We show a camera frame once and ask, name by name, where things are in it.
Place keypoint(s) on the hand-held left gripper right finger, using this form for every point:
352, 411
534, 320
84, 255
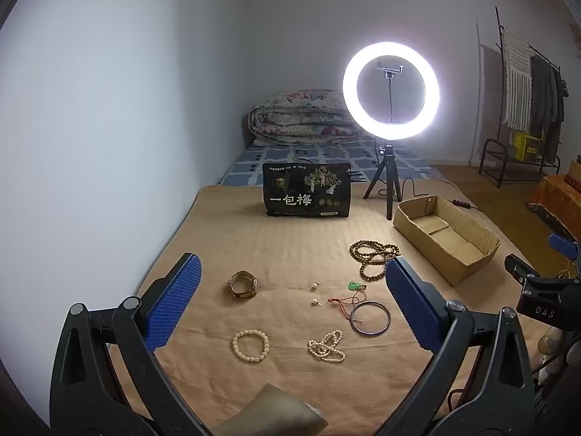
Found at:
411, 299

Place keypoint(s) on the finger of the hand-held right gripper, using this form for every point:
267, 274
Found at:
563, 245
519, 269

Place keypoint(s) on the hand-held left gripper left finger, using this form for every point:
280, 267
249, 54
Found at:
174, 299

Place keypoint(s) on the dark metal bangle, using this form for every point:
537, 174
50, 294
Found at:
353, 324

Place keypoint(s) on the cardboard box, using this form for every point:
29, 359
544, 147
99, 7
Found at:
447, 236

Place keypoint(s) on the orange cloth covered boxes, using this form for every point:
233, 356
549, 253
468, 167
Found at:
556, 200

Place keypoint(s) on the yellow box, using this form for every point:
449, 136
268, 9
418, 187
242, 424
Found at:
529, 145

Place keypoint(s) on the tan blanket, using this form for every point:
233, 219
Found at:
272, 245

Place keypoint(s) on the black tripod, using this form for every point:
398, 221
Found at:
389, 177

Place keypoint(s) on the dark hanging garments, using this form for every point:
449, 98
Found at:
544, 100

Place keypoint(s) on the blue checked bedsheet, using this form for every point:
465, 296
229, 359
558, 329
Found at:
245, 168

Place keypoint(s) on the black snack bag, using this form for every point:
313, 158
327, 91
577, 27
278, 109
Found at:
306, 190

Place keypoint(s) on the white striped garment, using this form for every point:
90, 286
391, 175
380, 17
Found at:
515, 81

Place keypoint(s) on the folded floral quilt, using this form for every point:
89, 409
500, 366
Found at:
299, 116

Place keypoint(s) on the black phone holder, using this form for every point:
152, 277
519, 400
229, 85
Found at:
389, 72

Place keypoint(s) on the black clothes rack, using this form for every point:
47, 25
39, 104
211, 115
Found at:
499, 22

